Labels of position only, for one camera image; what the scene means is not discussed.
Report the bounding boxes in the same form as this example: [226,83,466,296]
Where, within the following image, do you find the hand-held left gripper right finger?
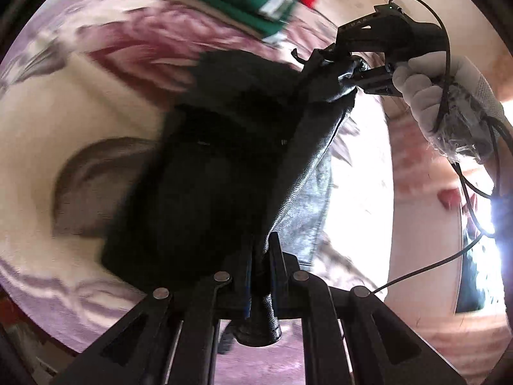
[268,233,466,385]

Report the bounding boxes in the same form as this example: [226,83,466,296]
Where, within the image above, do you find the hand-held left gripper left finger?
[52,248,254,385]

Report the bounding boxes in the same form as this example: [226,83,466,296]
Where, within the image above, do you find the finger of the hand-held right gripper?
[310,5,403,64]
[352,66,404,98]

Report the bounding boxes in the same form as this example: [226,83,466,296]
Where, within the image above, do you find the black leather garment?
[100,50,358,355]

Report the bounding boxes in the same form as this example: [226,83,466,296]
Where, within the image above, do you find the person's right hand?
[392,55,505,157]

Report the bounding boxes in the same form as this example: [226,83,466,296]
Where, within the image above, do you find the plastic-wrapped black box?
[435,83,498,164]

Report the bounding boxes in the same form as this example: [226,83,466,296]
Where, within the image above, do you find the floral bed sheet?
[0,0,397,385]

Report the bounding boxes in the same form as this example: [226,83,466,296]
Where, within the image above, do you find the black cable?
[374,0,513,292]

